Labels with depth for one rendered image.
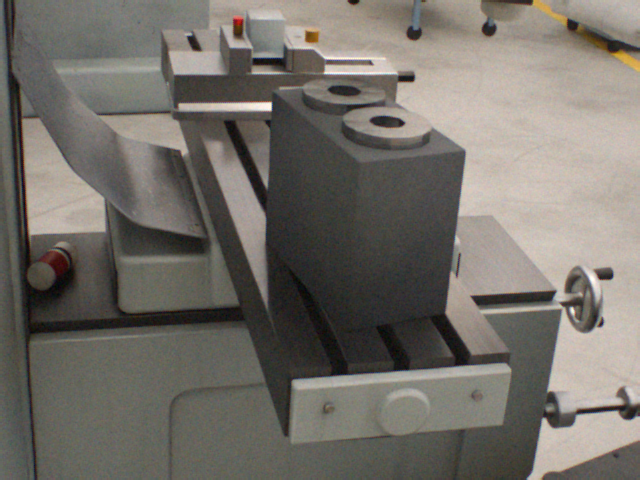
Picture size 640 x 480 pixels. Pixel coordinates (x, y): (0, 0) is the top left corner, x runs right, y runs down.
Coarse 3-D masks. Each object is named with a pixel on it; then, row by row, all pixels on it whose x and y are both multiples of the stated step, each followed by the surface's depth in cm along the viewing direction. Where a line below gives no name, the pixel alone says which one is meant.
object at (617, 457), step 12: (636, 444) 160; (600, 456) 157; (612, 456) 157; (624, 456) 158; (636, 456) 158; (576, 468) 154; (588, 468) 155; (600, 468) 155; (612, 468) 155; (624, 468) 155; (636, 468) 155
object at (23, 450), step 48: (0, 0) 125; (0, 48) 127; (0, 96) 130; (0, 144) 132; (0, 192) 134; (0, 240) 136; (0, 288) 138; (0, 336) 141; (0, 384) 143; (0, 432) 146
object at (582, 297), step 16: (576, 272) 184; (592, 272) 181; (608, 272) 182; (576, 288) 186; (592, 288) 179; (560, 304) 182; (576, 304) 183; (592, 304) 179; (576, 320) 186; (592, 320) 180
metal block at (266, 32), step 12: (252, 12) 167; (264, 12) 167; (276, 12) 168; (252, 24) 163; (264, 24) 164; (276, 24) 164; (252, 36) 164; (264, 36) 165; (276, 36) 165; (264, 48) 165; (276, 48) 166
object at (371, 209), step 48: (288, 96) 118; (336, 96) 115; (384, 96) 117; (288, 144) 118; (336, 144) 107; (384, 144) 105; (432, 144) 108; (288, 192) 119; (336, 192) 108; (384, 192) 105; (432, 192) 108; (288, 240) 121; (336, 240) 109; (384, 240) 108; (432, 240) 110; (336, 288) 111; (384, 288) 110; (432, 288) 113
